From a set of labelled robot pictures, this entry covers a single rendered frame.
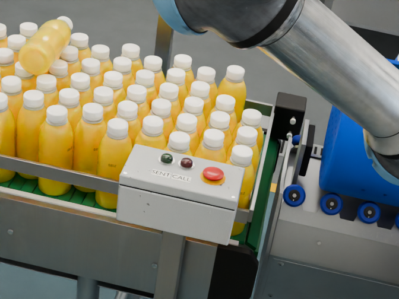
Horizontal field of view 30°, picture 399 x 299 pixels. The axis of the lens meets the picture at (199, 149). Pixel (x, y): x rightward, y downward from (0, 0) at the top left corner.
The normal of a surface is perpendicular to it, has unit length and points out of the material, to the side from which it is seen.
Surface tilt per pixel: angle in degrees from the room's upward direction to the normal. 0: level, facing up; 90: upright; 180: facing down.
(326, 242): 71
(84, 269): 90
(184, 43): 0
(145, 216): 90
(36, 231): 90
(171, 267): 90
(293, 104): 0
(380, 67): 51
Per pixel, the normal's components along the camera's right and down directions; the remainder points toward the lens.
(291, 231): -0.14, 0.23
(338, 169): -0.21, 0.66
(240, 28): -0.06, 0.83
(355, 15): 0.13, -0.82
